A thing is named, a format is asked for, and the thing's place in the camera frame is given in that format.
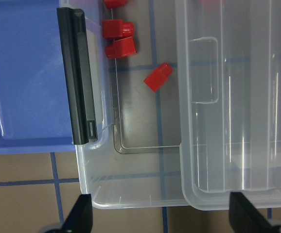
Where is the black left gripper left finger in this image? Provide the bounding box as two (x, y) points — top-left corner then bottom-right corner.
(59, 194), (93, 233)

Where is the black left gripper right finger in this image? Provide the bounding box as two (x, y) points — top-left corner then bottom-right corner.
(229, 192), (273, 233)

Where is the clear plastic storage box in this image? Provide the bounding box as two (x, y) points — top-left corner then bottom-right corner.
(59, 0), (187, 209)

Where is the blue plastic tray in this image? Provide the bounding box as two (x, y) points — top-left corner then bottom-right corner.
(0, 0), (75, 154)

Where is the clear plastic box lid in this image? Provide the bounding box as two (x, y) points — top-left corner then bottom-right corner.
(175, 0), (281, 210)

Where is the red block lower pair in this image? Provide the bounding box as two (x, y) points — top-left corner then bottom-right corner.
(105, 36), (137, 59)

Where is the red block pair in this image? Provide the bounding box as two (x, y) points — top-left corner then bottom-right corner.
(102, 19), (135, 39)
(105, 36), (137, 59)

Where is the red block upper pair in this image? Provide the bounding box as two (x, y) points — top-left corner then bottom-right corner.
(102, 19), (135, 39)

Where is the black box latch handle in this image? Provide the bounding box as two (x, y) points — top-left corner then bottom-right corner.
(56, 7), (97, 145)

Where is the red block at wall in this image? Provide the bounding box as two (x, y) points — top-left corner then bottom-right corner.
(104, 0), (128, 9)

